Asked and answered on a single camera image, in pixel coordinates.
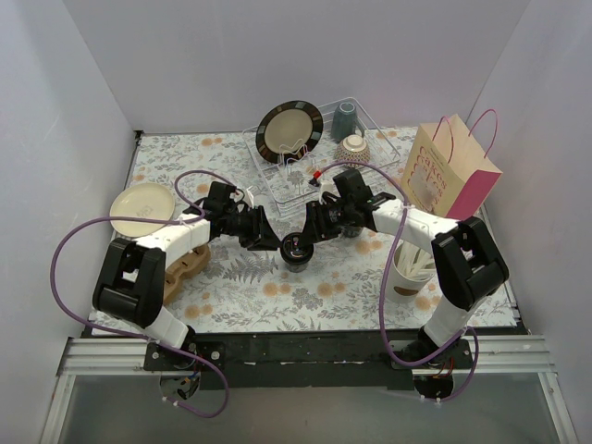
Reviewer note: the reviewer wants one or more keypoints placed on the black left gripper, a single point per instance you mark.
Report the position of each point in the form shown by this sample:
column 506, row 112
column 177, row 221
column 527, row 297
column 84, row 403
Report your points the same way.
column 254, row 226

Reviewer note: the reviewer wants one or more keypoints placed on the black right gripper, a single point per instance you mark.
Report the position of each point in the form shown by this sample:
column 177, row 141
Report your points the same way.
column 315, row 220

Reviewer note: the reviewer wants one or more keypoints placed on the black cup lid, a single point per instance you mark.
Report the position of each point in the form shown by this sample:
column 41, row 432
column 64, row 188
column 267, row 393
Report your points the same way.
column 293, row 251

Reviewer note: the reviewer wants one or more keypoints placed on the dark translucent takeout cup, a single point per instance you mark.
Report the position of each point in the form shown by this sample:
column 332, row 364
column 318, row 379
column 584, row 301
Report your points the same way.
column 296, row 265

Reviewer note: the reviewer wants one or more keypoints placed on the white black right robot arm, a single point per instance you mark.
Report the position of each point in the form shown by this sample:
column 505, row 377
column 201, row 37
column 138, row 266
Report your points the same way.
column 468, row 262

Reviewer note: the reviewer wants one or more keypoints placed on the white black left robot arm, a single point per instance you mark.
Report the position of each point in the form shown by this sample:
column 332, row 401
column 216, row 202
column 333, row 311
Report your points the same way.
column 131, row 283

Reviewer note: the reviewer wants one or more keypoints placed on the floral tablecloth mat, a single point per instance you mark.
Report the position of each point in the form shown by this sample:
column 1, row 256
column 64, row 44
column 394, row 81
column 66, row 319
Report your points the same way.
column 242, row 291

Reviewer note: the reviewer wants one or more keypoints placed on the brown cardboard cup carrier stack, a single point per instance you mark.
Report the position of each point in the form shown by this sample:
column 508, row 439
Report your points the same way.
column 188, row 266

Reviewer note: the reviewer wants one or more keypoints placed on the patterned ceramic bowl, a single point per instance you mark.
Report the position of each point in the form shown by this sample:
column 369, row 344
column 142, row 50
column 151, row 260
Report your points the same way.
column 352, row 151

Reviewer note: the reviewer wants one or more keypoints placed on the dark rimmed plate in rack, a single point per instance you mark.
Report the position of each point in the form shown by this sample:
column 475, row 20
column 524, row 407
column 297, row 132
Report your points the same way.
column 289, row 132

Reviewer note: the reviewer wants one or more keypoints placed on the white cup with stirrers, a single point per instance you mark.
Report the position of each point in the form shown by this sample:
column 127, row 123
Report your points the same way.
column 411, row 270

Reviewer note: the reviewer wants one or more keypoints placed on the grey green mug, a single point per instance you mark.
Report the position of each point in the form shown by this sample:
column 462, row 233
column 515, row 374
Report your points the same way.
column 345, row 122

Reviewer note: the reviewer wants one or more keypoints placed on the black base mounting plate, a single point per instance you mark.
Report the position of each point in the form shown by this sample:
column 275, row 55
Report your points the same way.
column 350, row 358

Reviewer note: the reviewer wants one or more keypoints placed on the cream plate on table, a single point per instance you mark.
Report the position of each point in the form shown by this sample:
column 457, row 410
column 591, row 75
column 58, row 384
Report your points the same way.
column 147, row 201

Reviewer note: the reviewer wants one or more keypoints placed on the white wire dish rack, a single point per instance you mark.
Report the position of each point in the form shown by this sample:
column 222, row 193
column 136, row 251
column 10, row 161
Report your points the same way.
column 288, row 185

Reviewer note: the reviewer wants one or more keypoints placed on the paper bag pink handles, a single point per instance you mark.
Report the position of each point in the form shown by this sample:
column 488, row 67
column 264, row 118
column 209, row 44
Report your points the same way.
column 448, row 173

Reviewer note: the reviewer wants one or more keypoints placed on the aluminium frame rail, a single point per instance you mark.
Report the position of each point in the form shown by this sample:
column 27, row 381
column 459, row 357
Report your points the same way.
column 501, row 388

